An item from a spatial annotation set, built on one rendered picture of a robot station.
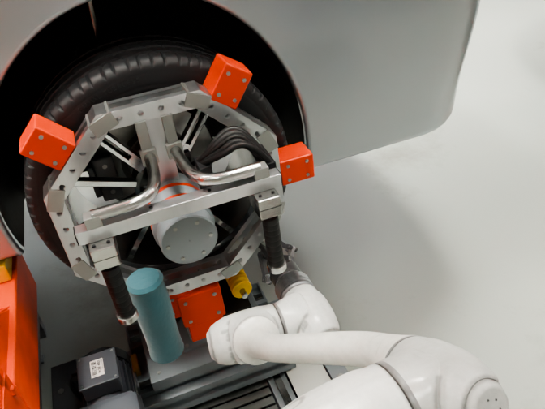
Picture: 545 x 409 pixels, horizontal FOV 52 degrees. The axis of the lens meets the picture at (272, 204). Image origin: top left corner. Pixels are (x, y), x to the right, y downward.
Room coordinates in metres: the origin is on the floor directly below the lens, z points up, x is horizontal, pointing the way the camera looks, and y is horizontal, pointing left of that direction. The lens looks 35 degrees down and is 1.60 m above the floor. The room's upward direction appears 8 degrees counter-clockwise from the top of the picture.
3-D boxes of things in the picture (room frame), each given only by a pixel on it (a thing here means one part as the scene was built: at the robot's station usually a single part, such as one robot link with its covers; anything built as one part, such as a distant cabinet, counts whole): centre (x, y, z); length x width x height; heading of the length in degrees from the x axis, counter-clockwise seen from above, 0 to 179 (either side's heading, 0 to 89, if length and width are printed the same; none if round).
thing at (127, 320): (0.86, 0.34, 0.83); 0.04 x 0.04 x 0.16
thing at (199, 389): (1.29, 0.28, 0.13); 0.50 x 0.36 x 0.10; 106
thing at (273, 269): (0.95, 0.01, 0.83); 0.04 x 0.04 x 0.16
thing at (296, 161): (1.22, -0.06, 0.85); 0.09 x 0.08 x 0.07; 106
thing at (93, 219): (0.98, 0.30, 1.03); 0.19 x 0.18 x 0.11; 16
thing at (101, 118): (1.13, 0.24, 0.85); 0.54 x 0.07 x 0.54; 106
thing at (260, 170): (1.04, 0.11, 1.03); 0.19 x 0.18 x 0.11; 16
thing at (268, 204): (0.98, 0.02, 0.93); 0.09 x 0.05 x 0.05; 16
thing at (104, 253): (0.89, 0.34, 0.93); 0.09 x 0.05 x 0.05; 16
